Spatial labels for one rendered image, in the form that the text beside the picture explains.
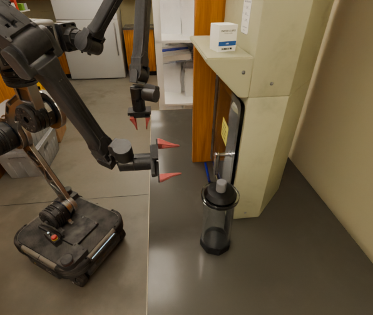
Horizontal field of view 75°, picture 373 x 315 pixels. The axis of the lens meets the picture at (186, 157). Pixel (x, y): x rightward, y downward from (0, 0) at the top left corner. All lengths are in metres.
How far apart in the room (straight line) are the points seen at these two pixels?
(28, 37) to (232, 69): 0.45
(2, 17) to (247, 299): 0.89
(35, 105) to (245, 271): 1.11
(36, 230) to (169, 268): 1.41
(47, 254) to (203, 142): 1.27
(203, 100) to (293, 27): 0.50
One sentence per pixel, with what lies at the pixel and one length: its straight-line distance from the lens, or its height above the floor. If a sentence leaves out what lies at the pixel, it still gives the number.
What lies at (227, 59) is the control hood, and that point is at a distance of 0.61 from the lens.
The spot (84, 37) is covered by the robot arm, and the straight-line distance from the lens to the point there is 1.26.
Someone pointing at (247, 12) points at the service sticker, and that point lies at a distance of 0.71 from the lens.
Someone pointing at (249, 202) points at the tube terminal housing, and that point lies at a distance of 0.90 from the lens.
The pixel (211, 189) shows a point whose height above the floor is 1.18.
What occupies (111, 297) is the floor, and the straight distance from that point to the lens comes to 1.87.
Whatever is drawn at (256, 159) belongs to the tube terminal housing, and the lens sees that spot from 0.77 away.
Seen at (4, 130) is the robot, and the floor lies 0.95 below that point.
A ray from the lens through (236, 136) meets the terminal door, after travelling 0.72.
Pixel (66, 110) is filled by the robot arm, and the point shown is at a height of 1.38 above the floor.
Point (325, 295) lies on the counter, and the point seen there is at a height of 0.94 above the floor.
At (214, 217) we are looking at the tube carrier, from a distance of 0.70.
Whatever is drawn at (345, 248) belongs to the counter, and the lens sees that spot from 1.00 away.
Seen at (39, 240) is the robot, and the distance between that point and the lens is 2.00.
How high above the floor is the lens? 1.64
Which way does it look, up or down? 35 degrees down
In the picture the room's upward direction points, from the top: straight up
